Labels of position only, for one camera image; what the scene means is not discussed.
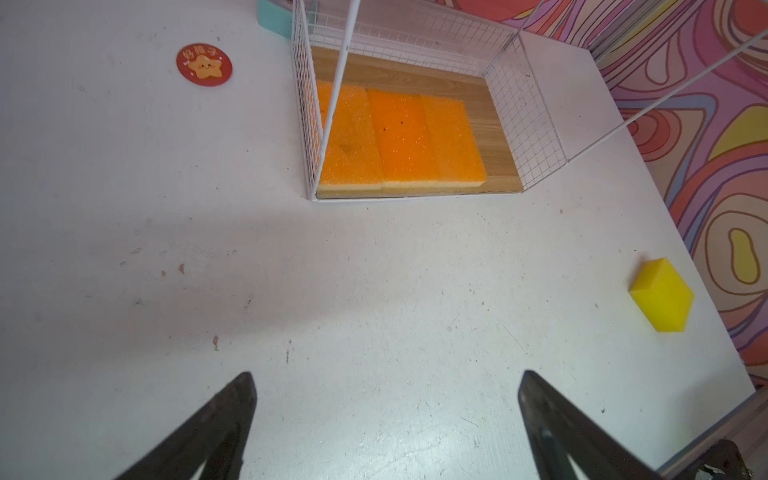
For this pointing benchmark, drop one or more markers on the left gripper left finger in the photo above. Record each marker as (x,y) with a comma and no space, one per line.
(210,443)

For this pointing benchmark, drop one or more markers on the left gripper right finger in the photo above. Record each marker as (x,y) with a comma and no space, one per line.
(561,436)

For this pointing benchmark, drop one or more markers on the yellow sponge table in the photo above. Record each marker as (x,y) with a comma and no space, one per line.
(662,295)

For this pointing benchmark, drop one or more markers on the pale yellow sponge orange underside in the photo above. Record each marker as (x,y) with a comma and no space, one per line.
(453,141)

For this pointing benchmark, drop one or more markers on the small red round sticker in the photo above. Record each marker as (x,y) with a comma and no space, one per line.
(204,65)

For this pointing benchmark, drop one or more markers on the aluminium front rail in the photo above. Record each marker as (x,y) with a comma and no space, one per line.
(734,448)

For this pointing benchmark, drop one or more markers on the white wire wooden shelf rack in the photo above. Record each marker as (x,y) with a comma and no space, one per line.
(688,77)

